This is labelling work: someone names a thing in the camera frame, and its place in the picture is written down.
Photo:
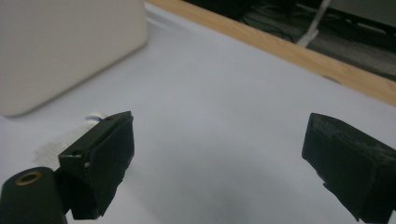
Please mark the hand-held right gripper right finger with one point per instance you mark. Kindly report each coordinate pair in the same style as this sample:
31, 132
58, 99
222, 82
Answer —
355, 171

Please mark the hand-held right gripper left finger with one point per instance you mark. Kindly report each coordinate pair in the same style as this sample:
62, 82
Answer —
102, 161

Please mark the white plastic bin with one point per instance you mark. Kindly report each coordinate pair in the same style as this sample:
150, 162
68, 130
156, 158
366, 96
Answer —
62, 46

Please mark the grey metal stand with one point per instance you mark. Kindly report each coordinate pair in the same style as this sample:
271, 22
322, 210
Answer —
312, 32

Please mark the white shuttlecock with blue band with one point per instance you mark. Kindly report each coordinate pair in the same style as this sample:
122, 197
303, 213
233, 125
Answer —
53, 149

